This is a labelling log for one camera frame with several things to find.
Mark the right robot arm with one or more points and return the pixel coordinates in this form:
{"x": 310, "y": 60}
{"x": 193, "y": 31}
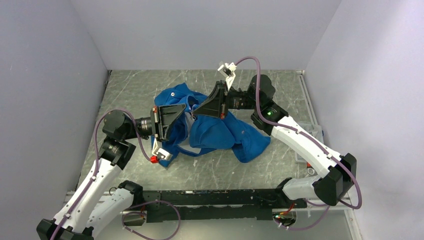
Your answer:
{"x": 335, "y": 173}

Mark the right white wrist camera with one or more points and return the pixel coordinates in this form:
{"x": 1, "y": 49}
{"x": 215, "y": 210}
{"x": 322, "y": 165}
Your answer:
{"x": 228, "y": 71}

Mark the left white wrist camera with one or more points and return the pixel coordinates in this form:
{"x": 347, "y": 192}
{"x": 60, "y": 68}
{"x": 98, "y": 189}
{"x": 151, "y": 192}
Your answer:
{"x": 159, "y": 155}

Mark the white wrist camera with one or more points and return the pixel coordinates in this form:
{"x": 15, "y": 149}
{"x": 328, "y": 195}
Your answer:
{"x": 228, "y": 71}
{"x": 159, "y": 155}

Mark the blue zip jacket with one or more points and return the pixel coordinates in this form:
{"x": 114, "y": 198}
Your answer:
{"x": 206, "y": 134}

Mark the clear plastic organizer box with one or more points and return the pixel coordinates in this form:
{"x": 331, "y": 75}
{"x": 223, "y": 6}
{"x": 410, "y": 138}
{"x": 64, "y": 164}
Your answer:
{"x": 316, "y": 131}

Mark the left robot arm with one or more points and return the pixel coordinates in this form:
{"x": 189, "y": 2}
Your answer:
{"x": 84, "y": 216}

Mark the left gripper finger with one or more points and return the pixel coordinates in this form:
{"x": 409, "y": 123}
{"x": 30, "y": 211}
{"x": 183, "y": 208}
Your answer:
{"x": 166, "y": 125}
{"x": 169, "y": 114}

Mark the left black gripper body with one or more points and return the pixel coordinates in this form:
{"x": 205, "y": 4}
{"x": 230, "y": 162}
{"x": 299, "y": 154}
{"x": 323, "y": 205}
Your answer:
{"x": 154, "y": 122}

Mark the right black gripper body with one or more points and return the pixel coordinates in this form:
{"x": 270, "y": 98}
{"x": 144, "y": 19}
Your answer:
{"x": 238, "y": 100}

